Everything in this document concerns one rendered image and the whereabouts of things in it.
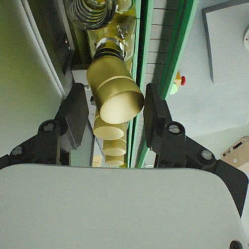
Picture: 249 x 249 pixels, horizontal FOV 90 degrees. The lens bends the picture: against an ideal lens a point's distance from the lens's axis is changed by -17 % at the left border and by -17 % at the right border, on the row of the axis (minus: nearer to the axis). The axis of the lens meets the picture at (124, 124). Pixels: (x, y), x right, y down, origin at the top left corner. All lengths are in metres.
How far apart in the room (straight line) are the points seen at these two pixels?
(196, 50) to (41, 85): 0.52
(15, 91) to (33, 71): 0.05
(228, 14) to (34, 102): 0.54
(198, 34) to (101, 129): 0.50
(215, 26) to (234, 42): 0.10
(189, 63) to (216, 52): 0.12
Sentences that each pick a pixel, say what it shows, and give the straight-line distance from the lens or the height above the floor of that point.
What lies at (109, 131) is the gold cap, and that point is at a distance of 0.16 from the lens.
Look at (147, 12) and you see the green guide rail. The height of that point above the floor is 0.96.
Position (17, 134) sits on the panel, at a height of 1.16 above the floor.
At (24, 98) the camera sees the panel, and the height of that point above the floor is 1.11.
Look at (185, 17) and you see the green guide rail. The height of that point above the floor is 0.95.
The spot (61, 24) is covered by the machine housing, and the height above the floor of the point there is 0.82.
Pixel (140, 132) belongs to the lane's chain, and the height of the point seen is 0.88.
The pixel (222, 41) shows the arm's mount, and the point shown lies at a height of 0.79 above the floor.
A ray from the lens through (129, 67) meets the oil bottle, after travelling 0.20.
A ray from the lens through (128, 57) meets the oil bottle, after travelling 0.18.
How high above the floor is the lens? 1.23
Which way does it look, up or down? 31 degrees down
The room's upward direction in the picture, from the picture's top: 179 degrees counter-clockwise
